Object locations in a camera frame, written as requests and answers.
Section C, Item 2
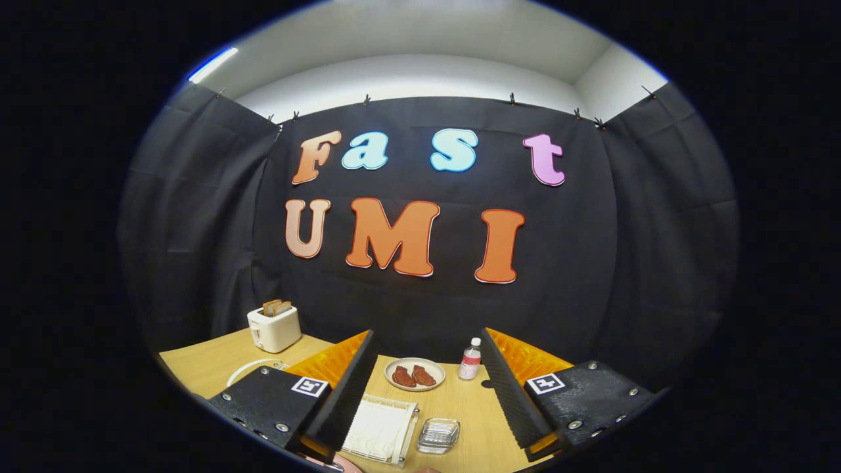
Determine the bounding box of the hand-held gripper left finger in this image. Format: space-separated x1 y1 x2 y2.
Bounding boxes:
207 329 379 464

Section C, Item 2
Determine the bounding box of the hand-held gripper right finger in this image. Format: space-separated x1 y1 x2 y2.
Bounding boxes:
480 327 661 462

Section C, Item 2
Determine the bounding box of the pink plate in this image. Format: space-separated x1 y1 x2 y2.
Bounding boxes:
306 452 363 473

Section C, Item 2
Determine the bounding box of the white wire dish rack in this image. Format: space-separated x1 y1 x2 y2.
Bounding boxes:
226 358 420 468

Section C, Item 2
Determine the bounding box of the metal wire basket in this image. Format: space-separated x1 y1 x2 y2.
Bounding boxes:
417 417 461 455

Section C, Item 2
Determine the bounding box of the beige plate with meat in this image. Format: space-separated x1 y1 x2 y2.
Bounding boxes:
384 357 446 392

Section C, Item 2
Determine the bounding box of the white drip tray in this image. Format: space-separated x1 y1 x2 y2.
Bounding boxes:
343 399 413 461

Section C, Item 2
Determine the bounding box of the clear water bottle red label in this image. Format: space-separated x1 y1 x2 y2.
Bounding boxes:
458 337 482 381

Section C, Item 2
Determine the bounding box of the white toaster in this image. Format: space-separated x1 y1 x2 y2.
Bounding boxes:
247 305 303 354

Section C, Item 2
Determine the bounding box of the narrow ceiling light strip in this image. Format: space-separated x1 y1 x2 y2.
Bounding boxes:
188 47 240 84

